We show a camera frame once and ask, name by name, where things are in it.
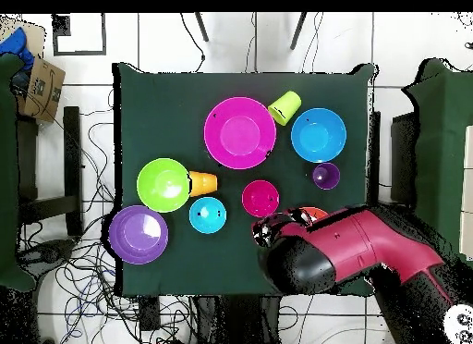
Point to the orange cup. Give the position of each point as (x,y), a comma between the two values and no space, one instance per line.
(204,184)

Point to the large pink bowl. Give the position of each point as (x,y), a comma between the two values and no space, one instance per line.
(240,133)

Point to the large orange-red bowl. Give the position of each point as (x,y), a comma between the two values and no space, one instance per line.
(316,212)

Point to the green cup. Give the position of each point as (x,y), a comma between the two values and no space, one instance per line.
(285,108)

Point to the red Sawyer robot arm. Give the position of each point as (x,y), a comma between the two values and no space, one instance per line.
(369,240)

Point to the white box stack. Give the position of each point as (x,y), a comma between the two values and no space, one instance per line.
(468,192)

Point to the small red-pink bowl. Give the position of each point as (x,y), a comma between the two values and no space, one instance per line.
(260,198)

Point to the small blue bowl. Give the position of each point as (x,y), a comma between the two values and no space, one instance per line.
(207,215)

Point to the large green bowl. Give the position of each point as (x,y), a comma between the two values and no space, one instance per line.
(162,185)

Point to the purple cup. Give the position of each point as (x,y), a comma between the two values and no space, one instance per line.
(326,175)

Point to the large blue bowl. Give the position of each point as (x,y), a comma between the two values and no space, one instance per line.
(318,135)

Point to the dark green tablecloth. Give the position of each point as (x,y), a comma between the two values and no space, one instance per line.
(166,118)

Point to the large purple bowl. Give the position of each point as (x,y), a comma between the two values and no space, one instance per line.
(136,235)

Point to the black power strip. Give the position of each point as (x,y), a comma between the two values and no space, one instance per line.
(149,314)

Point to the black tripod leg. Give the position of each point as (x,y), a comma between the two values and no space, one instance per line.
(298,31)
(201,27)

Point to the black cabinet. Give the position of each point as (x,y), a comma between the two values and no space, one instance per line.
(402,155)

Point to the neighbouring green covered table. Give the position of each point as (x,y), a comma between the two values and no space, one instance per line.
(7,174)
(443,137)

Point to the cardboard box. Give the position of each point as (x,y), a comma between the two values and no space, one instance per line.
(42,88)

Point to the blue cloth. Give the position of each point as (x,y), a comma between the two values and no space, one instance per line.
(14,44)

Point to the black frame stand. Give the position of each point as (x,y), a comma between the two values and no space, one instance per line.
(72,155)

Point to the grey pedestal foot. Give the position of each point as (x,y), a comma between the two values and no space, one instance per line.
(48,250)

